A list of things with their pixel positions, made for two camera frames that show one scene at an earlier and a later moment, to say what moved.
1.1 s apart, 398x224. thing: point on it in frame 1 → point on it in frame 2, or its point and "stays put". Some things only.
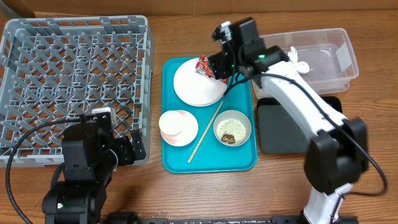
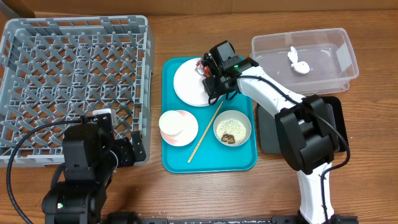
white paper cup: (171, 122) stays put
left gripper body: (122, 153) stays put
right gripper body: (218, 65) → (208, 84)
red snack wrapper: (204, 68) stays put
